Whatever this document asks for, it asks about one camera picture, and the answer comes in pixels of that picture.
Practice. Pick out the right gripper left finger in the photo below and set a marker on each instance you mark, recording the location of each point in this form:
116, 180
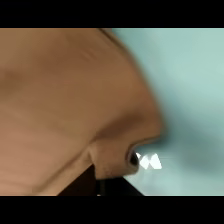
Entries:
83, 185

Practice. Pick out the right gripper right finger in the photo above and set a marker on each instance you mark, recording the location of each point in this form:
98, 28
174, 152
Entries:
121, 187

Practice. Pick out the brown shirt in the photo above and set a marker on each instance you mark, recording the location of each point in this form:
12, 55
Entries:
66, 100

